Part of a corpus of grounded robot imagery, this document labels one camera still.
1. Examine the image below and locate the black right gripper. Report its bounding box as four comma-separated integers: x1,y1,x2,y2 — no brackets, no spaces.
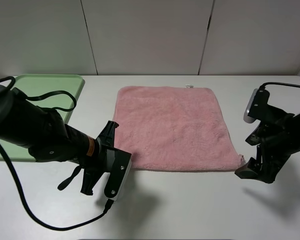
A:
234,122,294,184

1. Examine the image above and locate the pink fluffy towel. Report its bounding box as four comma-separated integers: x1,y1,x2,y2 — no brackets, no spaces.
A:
113,86,244,172

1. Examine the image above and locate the white towel care label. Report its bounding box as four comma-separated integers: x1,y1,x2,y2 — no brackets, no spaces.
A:
185,84,194,88

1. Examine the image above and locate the black left camera cable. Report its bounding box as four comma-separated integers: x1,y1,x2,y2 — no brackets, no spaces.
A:
0,76,114,231

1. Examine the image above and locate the black camera cable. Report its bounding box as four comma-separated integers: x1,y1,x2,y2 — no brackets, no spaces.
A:
0,76,114,231
258,81,300,92

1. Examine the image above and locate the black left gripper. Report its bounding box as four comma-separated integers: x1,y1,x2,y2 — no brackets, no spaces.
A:
80,120,132,196

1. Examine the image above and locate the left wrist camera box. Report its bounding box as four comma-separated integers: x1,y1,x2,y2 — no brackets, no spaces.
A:
104,150,132,201

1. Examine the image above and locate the green plastic tray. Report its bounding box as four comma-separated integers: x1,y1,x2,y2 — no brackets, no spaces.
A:
0,74,85,162

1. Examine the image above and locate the black left handheld arm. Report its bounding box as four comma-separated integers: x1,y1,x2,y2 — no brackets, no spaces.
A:
0,85,132,200

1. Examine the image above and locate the black left wrist strap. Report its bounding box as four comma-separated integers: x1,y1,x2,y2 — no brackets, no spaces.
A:
57,164,84,192

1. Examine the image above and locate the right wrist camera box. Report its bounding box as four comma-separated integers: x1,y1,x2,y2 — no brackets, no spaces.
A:
243,87,272,124

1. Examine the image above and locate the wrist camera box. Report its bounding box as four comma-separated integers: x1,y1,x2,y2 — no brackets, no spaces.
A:
104,150,132,201
243,87,272,124

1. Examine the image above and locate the black right camera cable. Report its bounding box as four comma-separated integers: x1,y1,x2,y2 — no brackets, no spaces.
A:
258,81,300,92

